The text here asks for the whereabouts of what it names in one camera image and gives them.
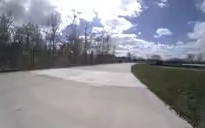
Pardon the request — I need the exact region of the grey road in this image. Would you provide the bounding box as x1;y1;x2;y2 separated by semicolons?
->
156;63;205;71

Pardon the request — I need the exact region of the grass verge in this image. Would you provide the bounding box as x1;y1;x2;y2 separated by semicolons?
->
131;63;205;128

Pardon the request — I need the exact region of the pale concrete path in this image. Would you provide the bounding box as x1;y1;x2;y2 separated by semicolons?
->
0;62;194;128

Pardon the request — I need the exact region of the row of bare trees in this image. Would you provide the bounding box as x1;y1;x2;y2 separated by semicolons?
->
0;8;119;69

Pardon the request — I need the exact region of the chain-link fence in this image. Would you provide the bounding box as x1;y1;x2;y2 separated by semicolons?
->
0;43;131;74

